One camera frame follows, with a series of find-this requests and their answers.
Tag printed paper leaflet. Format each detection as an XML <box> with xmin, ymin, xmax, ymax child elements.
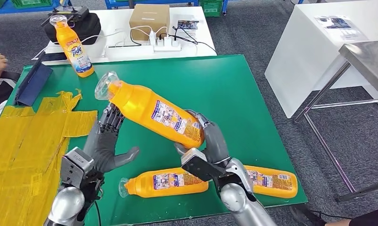
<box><xmin>176</xmin><ymin>14</ymin><xmax>203</xmax><ymax>40</ymax></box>
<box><xmin>313</xmin><ymin>15</ymin><xmax>369</xmax><ymax>43</ymax></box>

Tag black carrying case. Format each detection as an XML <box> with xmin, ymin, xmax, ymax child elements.
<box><xmin>42</xmin><ymin>12</ymin><xmax>102</xmax><ymax>46</ymax></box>

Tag green table mat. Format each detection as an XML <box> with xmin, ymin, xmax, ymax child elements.
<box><xmin>5</xmin><ymin>54</ymin><xmax>308</xmax><ymax>226</ymax></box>

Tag white cable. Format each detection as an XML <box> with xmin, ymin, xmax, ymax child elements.
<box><xmin>31</xmin><ymin>25</ymin><xmax>168</xmax><ymax>60</ymax></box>

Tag large white table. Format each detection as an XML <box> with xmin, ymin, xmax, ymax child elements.
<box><xmin>264</xmin><ymin>1</ymin><xmax>378</xmax><ymax>119</ymax></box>

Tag orange Tide detergent bottle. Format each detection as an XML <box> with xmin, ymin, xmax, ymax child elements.
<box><xmin>243</xmin><ymin>165</ymin><xmax>299</xmax><ymax>200</ymax></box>
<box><xmin>94</xmin><ymin>71</ymin><xmax>206</xmax><ymax>149</ymax></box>
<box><xmin>49</xmin><ymin>14</ymin><xmax>95</xmax><ymax>78</ymax></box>
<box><xmin>118</xmin><ymin>167</ymin><xmax>209</xmax><ymax>199</ymax></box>

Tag small white table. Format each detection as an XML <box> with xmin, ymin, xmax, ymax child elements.
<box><xmin>31</xmin><ymin>6</ymin><xmax>217</xmax><ymax>66</ymax></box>

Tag brown cardboard box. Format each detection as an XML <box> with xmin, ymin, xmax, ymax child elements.
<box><xmin>129</xmin><ymin>3</ymin><xmax>171</xmax><ymax>42</ymax></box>

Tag black phone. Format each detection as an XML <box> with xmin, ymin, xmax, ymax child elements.
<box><xmin>42</xmin><ymin>52</ymin><xmax>68</xmax><ymax>62</ymax></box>

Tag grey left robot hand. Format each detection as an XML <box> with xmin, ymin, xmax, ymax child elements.
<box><xmin>82</xmin><ymin>104</ymin><xmax>140</xmax><ymax>173</ymax></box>

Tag dark blue tablet case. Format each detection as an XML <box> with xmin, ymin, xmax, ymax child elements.
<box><xmin>14</xmin><ymin>51</ymin><xmax>54</xmax><ymax>107</ymax></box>

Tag thin black cable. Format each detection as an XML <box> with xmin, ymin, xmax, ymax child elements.
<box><xmin>107</xmin><ymin>29</ymin><xmax>143</xmax><ymax>48</ymax></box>

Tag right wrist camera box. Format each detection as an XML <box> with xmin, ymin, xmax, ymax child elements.
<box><xmin>180</xmin><ymin>147</ymin><xmax>239</xmax><ymax>189</ymax></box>

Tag black remote controller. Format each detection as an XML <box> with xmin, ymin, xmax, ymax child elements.
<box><xmin>40</xmin><ymin>5</ymin><xmax>90</xmax><ymax>27</ymax></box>

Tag white power strip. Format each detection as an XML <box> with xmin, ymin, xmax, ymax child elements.
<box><xmin>153</xmin><ymin>40</ymin><xmax>182</xmax><ymax>52</ymax></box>

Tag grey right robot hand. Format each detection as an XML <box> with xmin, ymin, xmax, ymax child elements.
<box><xmin>174</xmin><ymin>109</ymin><xmax>231</xmax><ymax>165</ymax></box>

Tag yellow taped sheet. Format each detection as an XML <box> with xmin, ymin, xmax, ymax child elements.
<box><xmin>0</xmin><ymin>89</ymin><xmax>98</xmax><ymax>226</ymax></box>

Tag stainless steel table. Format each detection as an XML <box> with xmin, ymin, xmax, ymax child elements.
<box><xmin>293</xmin><ymin>40</ymin><xmax>378</xmax><ymax>203</ymax></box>

